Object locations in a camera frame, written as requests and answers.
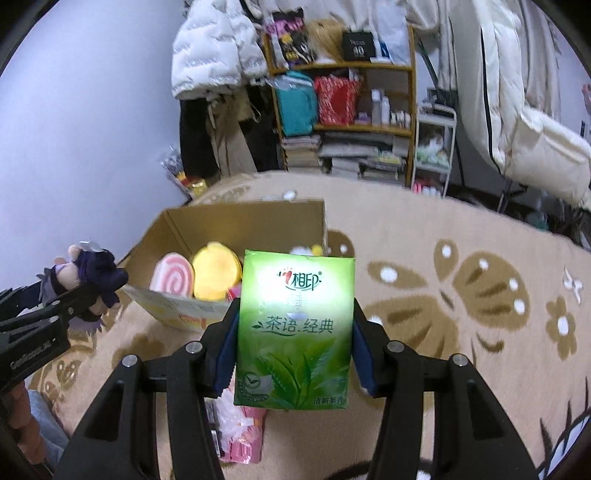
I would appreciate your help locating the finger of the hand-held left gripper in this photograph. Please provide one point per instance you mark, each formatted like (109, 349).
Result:
(60, 308)
(18, 296)

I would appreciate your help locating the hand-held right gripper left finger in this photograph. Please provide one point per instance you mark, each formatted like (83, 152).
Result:
(226, 355)

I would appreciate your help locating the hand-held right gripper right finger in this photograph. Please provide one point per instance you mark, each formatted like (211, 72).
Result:
(364, 369)

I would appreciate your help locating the purple-haired doll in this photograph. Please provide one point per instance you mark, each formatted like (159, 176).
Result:
(94, 272)

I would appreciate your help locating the green tissue pack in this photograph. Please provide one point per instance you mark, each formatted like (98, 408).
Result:
(295, 323)

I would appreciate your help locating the yellow plush toy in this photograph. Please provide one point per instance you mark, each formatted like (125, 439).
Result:
(214, 272)

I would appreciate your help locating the pink swirl plush toy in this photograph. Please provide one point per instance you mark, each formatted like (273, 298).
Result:
(171, 277)

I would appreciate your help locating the white duck plush toy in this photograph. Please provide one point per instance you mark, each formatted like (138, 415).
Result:
(316, 250)

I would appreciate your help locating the cardboard box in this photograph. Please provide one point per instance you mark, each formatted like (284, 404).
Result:
(240, 221)

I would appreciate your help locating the person's left forearm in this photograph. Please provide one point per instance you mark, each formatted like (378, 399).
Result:
(21, 424)

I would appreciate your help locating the person's jeans leg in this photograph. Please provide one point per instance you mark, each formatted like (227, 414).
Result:
(48, 415)

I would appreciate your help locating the small black packet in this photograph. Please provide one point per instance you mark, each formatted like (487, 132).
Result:
(213, 427)

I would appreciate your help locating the plastic bag of snacks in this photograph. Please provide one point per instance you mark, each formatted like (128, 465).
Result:
(184, 175)

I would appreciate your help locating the wide stack of books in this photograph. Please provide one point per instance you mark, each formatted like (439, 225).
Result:
(369, 170)

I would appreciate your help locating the beige hanging coat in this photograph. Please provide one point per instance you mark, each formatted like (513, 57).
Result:
(233, 138)

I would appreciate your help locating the black hanging garment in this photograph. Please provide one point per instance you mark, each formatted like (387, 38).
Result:
(196, 138)

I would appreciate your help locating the pile of papers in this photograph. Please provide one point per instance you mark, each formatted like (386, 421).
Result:
(351, 147)

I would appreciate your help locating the dark hanging garment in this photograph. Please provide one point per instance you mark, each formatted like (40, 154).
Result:
(263, 134)

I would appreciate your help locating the teal round object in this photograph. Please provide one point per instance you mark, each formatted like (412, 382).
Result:
(539, 220)

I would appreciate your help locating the white trolley cart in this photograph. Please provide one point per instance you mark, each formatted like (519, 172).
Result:
(434, 147)

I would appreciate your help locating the row of small bottles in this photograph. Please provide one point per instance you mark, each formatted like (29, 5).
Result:
(400, 120)

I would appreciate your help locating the slim white bottle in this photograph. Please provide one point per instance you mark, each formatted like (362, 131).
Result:
(385, 113)

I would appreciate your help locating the teal bag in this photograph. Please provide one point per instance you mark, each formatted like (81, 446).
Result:
(298, 106)

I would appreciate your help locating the tall white bottle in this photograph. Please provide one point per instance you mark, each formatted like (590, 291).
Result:
(376, 108)

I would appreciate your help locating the red patterned bag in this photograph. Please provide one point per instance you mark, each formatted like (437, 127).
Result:
(337, 101)

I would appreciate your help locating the white puffer jacket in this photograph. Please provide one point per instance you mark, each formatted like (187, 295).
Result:
(207, 55)

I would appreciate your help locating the wooden shelf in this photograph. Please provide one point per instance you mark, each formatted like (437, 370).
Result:
(360, 67)

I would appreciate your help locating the cream padded chair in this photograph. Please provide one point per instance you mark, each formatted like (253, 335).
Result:
(512, 92)

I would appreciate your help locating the black pink patterned bag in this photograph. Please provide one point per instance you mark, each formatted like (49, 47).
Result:
(293, 41)

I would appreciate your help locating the black box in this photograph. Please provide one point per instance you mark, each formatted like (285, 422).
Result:
(358, 46)

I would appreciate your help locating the blonde wig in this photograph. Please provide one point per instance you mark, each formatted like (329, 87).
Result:
(325, 39)

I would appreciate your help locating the clear plastic bag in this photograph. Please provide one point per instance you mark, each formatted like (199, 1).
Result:
(392, 32)

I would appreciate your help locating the beige curtain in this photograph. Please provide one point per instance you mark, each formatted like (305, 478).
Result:
(438, 37)

